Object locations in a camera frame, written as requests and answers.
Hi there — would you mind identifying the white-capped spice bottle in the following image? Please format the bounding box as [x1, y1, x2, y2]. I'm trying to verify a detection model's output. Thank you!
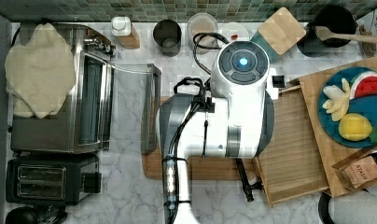
[111, 17, 140, 49]

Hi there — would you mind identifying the teal canister with wooden lid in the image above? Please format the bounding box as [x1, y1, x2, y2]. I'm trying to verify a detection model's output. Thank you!
[251, 7, 306, 62]

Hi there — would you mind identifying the oats package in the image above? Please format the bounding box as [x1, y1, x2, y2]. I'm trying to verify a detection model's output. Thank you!
[357, 9, 377, 58]

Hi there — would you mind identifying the stainless toaster oven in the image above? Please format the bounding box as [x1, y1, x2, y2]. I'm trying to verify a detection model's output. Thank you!
[10, 23, 161, 154]

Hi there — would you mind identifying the black round object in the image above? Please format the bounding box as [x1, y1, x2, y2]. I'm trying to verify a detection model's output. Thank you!
[5, 204, 68, 224]

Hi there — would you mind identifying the clear cereal jar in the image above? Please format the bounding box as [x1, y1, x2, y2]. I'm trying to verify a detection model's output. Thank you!
[186, 13, 218, 55]

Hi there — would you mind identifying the small clear lidded container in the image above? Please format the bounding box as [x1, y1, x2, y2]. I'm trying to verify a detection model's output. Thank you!
[218, 22, 250, 42]

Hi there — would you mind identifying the plush peeled banana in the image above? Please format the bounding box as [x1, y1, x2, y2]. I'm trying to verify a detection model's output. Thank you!
[322, 78, 350, 121]

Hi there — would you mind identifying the blue plate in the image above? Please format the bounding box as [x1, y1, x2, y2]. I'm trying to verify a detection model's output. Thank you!
[317, 67, 377, 147]

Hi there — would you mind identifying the beige cloth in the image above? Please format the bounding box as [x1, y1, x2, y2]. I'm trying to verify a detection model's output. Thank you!
[5, 23, 76, 119]

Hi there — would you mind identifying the dark grey cup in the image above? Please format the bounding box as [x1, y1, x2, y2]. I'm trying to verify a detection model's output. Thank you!
[153, 20, 182, 57]

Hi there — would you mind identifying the wooden spoon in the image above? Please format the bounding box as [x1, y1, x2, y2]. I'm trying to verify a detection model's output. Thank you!
[315, 26, 377, 44]

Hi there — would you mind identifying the wooden drawer cabinet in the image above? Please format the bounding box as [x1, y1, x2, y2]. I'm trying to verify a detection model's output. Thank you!
[292, 56, 377, 197]

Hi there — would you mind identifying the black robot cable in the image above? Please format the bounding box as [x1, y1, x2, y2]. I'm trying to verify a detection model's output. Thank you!
[161, 32, 230, 224]

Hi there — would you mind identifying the tea bag box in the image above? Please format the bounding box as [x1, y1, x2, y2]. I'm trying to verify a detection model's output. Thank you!
[333, 147, 377, 190]

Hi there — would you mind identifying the grey round object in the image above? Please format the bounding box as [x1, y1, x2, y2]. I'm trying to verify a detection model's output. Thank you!
[318, 191, 377, 224]

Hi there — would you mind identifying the wooden drawer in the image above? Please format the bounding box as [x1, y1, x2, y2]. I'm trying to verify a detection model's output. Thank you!
[254, 86, 328, 207]

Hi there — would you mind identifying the black toaster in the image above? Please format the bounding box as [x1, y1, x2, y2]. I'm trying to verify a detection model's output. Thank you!
[6, 153, 102, 206]

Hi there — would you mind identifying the plush watermelon slice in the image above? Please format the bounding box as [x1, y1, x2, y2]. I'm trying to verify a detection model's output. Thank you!
[349, 71, 377, 100]

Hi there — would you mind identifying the yellow plush lemon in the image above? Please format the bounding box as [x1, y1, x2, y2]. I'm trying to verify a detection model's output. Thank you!
[339, 113, 372, 141]

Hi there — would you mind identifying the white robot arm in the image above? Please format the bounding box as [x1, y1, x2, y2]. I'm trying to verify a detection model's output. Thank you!
[156, 41, 273, 224]

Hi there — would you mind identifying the black pot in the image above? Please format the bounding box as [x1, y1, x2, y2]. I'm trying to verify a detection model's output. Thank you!
[297, 5, 357, 57]

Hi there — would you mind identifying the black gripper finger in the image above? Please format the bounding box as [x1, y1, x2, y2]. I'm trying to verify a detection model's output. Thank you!
[235, 159, 254, 202]

